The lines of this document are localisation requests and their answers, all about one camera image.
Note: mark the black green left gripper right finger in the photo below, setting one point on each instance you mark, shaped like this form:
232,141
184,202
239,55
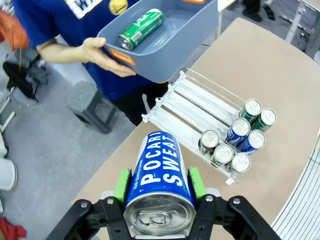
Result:
220,217

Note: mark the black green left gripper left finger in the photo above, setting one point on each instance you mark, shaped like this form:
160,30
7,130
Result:
100,217

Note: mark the blue Pocari Sweat can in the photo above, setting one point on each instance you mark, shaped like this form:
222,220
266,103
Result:
256,140
240,127
160,180

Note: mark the black Pepsi can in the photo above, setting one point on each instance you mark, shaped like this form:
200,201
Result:
241,162
210,138
223,153

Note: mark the blue-grey plastic bin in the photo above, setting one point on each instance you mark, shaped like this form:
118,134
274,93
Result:
180,45

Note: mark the green soda can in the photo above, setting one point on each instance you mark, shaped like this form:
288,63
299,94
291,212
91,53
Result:
141,28
252,107
268,117

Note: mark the person's right forearm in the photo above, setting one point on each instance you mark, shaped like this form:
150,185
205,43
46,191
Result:
62,51

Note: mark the clear plastic can dispenser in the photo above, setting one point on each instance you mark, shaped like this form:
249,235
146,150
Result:
185,110

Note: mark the person's right hand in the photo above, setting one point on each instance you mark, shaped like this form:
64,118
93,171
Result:
95,52

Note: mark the red cloth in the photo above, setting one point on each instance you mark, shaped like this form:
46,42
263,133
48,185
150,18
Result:
10,230

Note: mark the white cylindrical air purifier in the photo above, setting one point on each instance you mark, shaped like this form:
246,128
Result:
7,175

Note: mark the grey plastic stool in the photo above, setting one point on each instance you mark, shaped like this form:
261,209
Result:
82,96

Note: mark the small white side table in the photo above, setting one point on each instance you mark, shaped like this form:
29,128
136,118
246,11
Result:
6,112

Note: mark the dark jacket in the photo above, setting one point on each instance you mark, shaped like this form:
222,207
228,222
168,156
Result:
20,77

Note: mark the person in blue Warriors shirt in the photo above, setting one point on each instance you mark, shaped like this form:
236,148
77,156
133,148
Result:
62,25

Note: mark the aluminium rig frame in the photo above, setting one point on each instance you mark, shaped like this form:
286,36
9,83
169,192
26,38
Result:
300,200

